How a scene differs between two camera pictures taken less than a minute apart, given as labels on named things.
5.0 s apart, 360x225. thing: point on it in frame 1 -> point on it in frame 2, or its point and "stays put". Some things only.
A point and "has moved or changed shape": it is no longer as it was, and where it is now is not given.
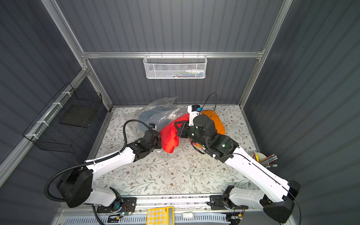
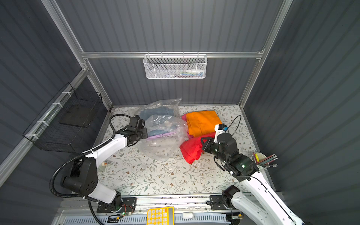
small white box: (188, 215) stays put
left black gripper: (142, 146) -> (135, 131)
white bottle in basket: (193, 71) stays put
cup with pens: (266, 161) stays put
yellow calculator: (161, 215) stays put
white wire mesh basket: (175, 65) stays put
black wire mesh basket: (62, 125) stays put
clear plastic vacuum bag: (156, 115) has moved or changed shape
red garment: (169, 135) -> (192, 149)
